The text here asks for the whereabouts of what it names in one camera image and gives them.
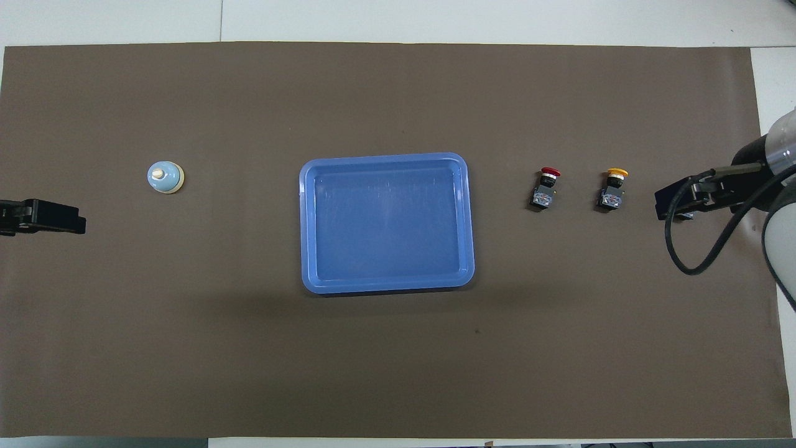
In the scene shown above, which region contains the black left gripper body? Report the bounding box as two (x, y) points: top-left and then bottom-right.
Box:
(0, 198), (86, 237)

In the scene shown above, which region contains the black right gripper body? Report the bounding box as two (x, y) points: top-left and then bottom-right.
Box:
(654, 134), (778, 222)

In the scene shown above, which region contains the yellow push button switch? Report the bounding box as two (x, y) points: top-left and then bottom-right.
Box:
(597, 168), (629, 210)

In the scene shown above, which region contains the light blue call bell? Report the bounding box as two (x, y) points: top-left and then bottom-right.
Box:
(147, 161), (185, 194)

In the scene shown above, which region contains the red push button switch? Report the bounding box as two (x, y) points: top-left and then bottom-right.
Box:
(530, 167), (562, 210)

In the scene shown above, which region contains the blue plastic tray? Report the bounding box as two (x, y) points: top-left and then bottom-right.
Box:
(299, 152), (475, 294)

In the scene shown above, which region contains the brown table mat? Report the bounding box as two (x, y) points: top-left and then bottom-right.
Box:
(0, 42), (794, 438)

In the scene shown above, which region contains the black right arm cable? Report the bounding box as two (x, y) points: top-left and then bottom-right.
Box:
(664, 163), (796, 276)

